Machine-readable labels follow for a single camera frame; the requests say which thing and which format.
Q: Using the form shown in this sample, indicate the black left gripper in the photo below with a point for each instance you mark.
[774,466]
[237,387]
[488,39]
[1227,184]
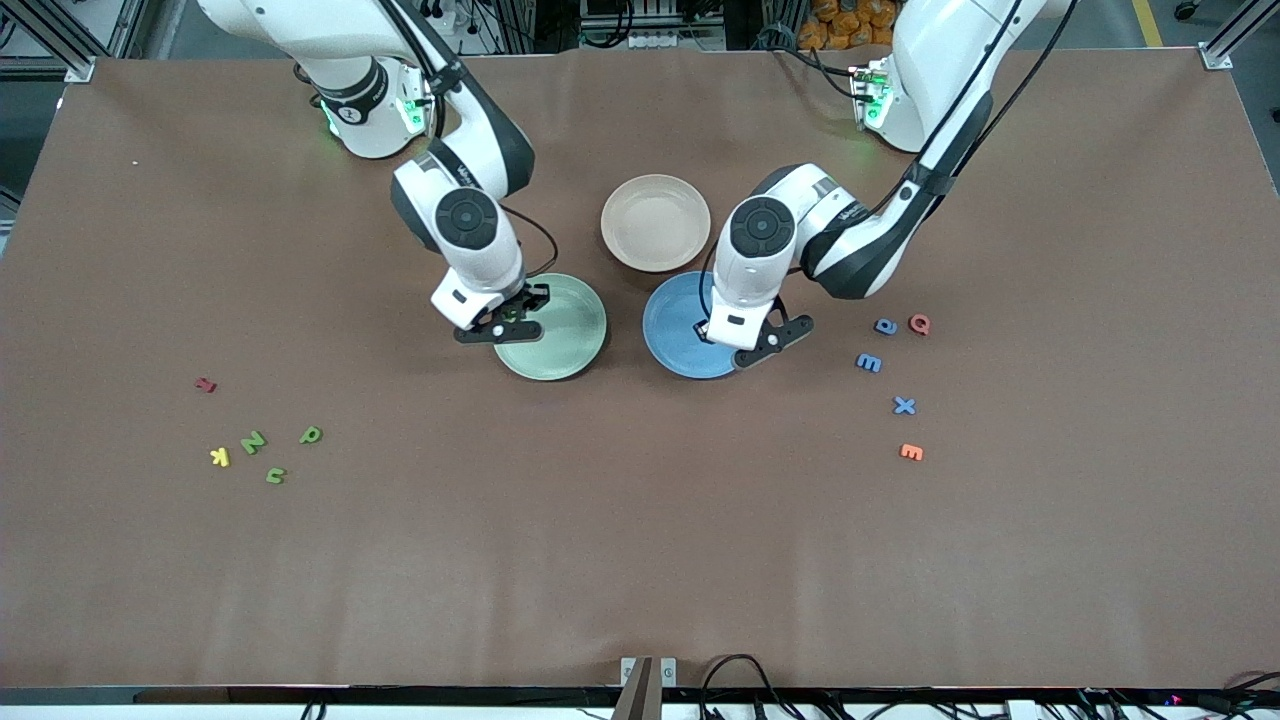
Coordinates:
[697,331]

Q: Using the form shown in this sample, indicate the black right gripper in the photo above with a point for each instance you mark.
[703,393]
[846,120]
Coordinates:
[527,298]

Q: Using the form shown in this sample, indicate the green letter p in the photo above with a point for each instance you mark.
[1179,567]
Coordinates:
[311,434]

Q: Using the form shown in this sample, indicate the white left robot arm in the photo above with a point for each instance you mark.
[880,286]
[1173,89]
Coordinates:
[750,280]

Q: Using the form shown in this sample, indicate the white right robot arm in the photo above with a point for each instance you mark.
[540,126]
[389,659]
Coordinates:
[470,260]

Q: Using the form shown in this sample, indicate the blue plate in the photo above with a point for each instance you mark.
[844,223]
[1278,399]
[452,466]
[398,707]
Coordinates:
[670,335]

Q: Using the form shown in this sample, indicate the green plate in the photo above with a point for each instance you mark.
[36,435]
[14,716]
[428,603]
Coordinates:
[570,330]

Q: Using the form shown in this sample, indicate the beige plate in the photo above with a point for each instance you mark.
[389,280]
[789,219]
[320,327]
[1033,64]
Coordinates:
[656,223]

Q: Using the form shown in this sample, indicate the blue letter m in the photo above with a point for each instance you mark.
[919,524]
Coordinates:
[869,362]

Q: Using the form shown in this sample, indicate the brown table cover sheet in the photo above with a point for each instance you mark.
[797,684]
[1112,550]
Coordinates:
[640,520]

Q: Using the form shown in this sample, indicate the blue letter X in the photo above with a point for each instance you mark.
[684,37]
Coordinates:
[904,405]

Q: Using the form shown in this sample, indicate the red letter Q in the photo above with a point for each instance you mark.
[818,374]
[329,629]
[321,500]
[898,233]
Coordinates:
[919,323]

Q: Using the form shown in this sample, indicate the green letter N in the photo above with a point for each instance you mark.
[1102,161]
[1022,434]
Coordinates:
[252,441]

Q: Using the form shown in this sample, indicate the white power strip with plugs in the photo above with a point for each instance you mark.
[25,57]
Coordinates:
[440,10]

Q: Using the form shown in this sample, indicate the yellow letter K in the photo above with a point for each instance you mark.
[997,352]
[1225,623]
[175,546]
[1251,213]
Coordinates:
[220,457]

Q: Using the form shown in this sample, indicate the orange packed goods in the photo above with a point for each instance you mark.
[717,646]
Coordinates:
[850,25]

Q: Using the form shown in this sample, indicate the grey metal bracket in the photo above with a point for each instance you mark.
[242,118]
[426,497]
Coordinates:
[668,672]

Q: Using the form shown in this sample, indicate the brown camera pole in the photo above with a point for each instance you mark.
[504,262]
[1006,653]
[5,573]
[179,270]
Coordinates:
[638,695]

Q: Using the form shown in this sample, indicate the aluminium frame profile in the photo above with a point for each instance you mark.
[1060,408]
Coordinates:
[78,70]
[1215,57]

